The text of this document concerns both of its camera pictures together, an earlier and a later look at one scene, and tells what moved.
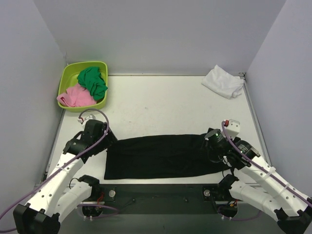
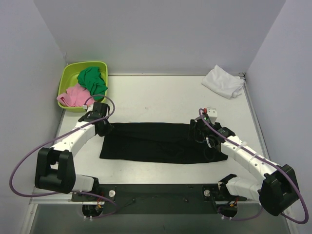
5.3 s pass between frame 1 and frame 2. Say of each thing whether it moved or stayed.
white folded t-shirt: stayed
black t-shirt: moved
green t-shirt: stayed
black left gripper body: moved
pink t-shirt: stayed
